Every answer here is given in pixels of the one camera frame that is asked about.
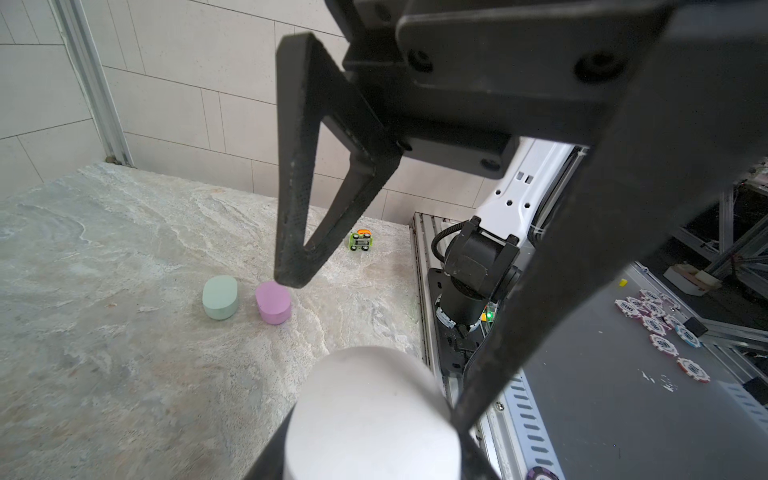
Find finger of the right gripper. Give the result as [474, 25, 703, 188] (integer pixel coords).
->
[274, 33, 403, 288]

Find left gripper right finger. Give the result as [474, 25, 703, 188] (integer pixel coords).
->
[459, 433, 500, 480]

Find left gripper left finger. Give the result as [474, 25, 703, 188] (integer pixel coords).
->
[244, 413, 292, 480]

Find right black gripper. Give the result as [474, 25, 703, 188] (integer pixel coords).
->
[327, 1, 767, 433]

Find white earbud charging case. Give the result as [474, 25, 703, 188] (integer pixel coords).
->
[283, 346, 462, 479]

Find purple earbud charging case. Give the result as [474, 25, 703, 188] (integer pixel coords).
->
[255, 281, 292, 325]

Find green earbud charging case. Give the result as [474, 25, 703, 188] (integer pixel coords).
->
[202, 275, 239, 320]

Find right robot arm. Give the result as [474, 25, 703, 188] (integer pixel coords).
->
[274, 1, 767, 431]

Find green orange toy car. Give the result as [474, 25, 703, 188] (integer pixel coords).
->
[348, 229, 373, 251]

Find scattered poker chips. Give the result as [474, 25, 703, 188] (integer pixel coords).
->
[614, 290, 712, 384]

